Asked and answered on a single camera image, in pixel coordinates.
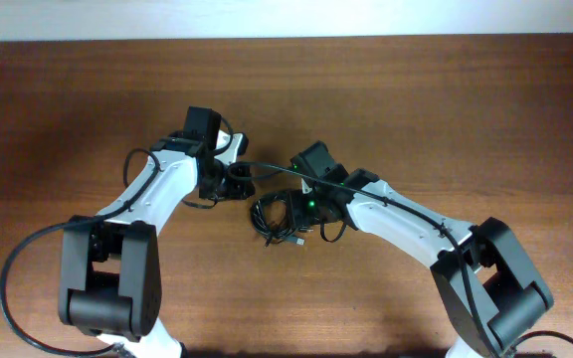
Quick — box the black cable bundle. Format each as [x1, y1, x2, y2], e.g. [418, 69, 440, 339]
[249, 189, 312, 249]

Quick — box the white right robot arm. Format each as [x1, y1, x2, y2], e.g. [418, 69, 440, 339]
[294, 165, 554, 357]

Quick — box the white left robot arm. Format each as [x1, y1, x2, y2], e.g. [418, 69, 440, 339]
[58, 130, 248, 357]

